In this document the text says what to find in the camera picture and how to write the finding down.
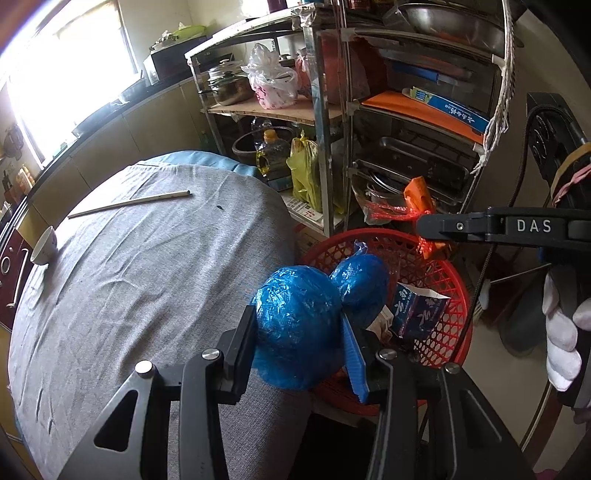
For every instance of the white bowl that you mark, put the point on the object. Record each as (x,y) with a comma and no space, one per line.
(44,244)

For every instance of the orange seasoning bottles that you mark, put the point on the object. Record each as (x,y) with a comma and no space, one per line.
(24,177)

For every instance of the small red plastic bag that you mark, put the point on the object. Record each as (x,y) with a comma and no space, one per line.
(388,213)

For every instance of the blue cloth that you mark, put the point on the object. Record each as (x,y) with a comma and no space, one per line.
(207,159)

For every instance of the green item on microwave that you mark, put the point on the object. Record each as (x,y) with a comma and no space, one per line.
(184,32)

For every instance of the person's right hand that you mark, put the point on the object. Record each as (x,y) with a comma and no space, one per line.
(561,341)

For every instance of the orange wrapper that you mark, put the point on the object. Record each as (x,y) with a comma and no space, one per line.
(420,194)

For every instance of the yellow drink carton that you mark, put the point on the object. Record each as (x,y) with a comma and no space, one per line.
(382,325)

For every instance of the metal rack with wooden shelf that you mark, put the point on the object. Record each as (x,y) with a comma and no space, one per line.
(323,161)

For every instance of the orange board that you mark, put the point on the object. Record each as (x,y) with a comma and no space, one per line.
(401,108)

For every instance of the white red printed box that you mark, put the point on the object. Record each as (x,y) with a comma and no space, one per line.
(304,212)

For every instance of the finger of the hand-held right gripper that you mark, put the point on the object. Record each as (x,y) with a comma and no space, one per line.
(457,226)

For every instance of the window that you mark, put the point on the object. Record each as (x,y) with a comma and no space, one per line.
(60,69)

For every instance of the long blue box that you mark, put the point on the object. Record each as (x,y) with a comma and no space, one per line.
(448,107)

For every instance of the cardboard box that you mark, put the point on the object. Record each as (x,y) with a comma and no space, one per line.
(309,242)

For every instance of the pair of chopsticks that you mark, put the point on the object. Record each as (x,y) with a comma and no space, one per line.
(129,203)

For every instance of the steel rack with trays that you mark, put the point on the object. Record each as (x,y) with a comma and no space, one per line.
(489,60)

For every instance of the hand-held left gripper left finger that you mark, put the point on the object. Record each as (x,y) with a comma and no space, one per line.
(240,360)

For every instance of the dark kettle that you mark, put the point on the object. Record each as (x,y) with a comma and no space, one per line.
(14,141)

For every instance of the rectangular metal tray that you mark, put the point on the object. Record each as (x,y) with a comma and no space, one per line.
(415,157)

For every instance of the cooking oil bottle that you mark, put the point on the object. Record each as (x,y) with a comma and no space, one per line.
(272,154)

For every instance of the large red plastic bag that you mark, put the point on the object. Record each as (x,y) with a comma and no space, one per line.
(334,69)

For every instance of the blue plastic bag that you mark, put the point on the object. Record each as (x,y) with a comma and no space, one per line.
(300,332)

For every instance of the yellow plastic bag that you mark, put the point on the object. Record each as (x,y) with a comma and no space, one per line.
(307,177)

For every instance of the dark red oven panel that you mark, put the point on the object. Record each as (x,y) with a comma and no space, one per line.
(7,272)

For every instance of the grey tablecloth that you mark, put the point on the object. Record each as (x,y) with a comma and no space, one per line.
(138,286)

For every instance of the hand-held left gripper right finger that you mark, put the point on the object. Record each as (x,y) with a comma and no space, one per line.
(359,369)

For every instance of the large steel basin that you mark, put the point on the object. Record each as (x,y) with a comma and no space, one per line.
(443,21)

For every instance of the red plastic mesh basket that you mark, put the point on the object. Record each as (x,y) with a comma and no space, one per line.
(457,332)

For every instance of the white plastic bag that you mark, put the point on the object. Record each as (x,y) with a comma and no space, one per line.
(272,81)

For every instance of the kitchen counter cabinet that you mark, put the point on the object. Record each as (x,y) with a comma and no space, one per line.
(152,124)

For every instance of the steel pot with lid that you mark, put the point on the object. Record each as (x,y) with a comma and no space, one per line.
(226,85)

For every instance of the dark round pot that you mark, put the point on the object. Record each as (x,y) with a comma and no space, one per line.
(244,145)

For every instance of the blue drink carton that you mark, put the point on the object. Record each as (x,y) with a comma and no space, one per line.
(415,316)

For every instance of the black microwave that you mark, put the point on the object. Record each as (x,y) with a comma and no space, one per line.
(171,62)

